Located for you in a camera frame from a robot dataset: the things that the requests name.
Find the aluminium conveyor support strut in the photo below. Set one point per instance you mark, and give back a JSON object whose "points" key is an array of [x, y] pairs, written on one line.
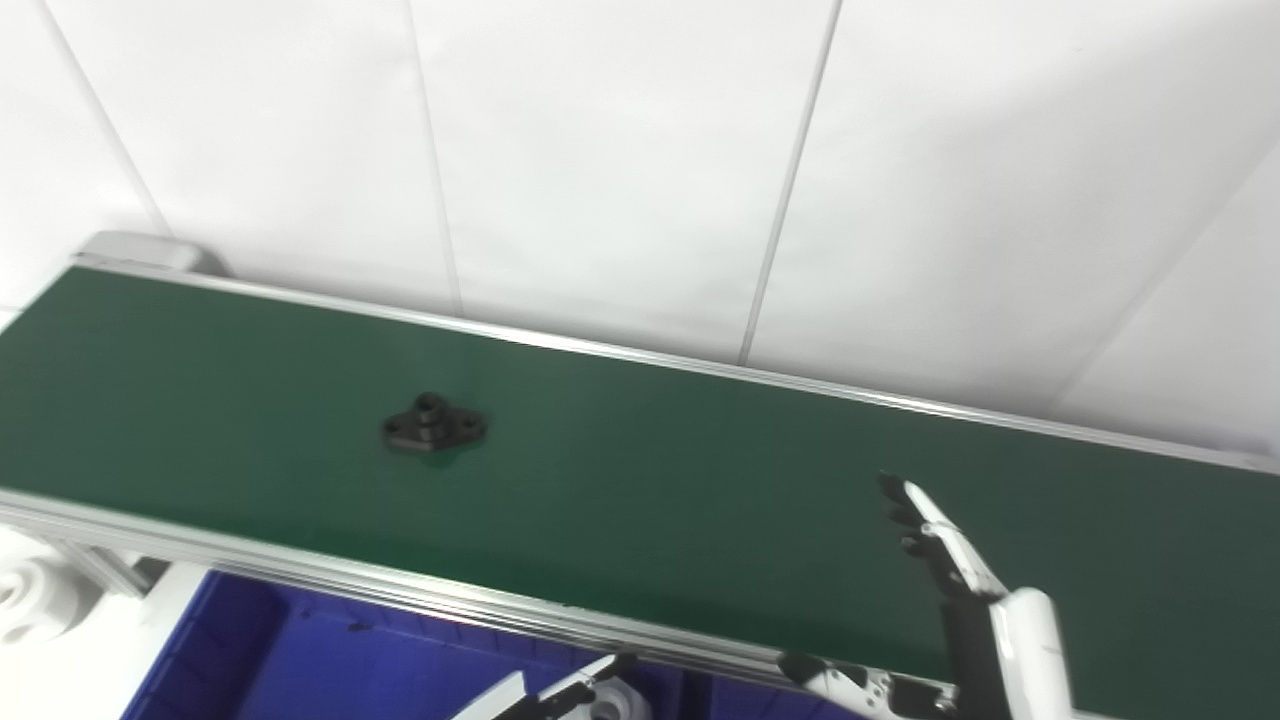
{"points": [[100, 570]]}

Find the black flanged metal part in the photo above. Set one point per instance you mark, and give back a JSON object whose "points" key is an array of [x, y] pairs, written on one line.
{"points": [[430, 430]]}

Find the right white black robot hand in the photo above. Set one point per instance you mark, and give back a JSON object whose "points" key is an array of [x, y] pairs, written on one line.
{"points": [[1020, 650]]}

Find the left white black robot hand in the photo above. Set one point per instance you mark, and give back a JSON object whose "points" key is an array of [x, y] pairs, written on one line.
{"points": [[560, 695]]}

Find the white round plastic object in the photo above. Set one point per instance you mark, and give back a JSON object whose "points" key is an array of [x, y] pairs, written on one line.
{"points": [[35, 600]]}

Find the blue plastic bin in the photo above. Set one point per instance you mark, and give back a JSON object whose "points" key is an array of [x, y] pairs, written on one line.
{"points": [[300, 670], [730, 705]]}

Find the green conveyor belt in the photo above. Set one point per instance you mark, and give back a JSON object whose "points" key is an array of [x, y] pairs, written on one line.
{"points": [[650, 480], [300, 575]]}

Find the white conveyor end cover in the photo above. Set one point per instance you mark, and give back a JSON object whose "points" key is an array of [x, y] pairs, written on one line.
{"points": [[140, 250]]}

